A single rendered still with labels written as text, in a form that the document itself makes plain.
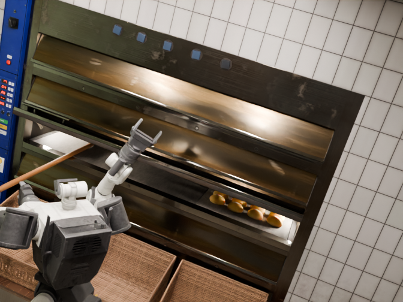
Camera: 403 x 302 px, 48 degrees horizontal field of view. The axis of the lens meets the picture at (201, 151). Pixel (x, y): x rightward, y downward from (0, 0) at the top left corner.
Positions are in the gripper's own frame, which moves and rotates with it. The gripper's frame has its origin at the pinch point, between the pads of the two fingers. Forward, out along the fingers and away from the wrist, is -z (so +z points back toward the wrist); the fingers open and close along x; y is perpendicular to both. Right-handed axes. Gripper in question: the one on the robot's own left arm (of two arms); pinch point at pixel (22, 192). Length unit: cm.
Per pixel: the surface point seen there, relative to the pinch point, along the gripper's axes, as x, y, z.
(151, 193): 3, 74, 10
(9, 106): -19, 14, -74
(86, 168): 2, 49, -27
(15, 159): 15, 20, -69
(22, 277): 56, 7, -1
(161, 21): -96, 64, -5
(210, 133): -46, 88, 31
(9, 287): 61, 1, 0
